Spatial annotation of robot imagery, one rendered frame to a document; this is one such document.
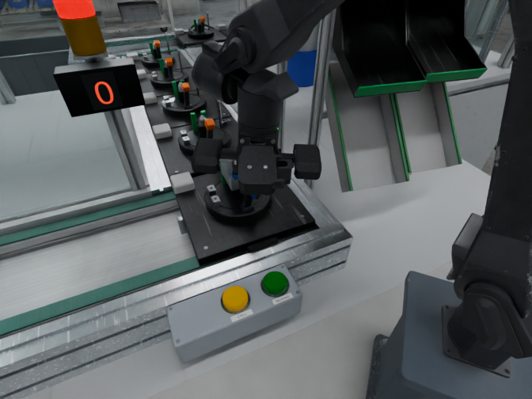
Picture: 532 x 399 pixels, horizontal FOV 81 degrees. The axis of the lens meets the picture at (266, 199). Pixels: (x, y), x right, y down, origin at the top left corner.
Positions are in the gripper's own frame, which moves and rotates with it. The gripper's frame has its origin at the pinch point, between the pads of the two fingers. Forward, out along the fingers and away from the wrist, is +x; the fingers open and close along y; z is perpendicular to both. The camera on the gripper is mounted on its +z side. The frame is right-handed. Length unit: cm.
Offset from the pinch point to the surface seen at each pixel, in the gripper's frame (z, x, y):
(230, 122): -44.0, 17.4, -9.4
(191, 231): 0.3, 13.5, -12.0
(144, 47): -136, 34, -66
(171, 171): -18.8, 15.7, -20.8
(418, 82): -15.9, -11.0, 26.9
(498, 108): -121, 48, 128
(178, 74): -78, 20, -33
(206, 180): -15.5, 14.9, -11.9
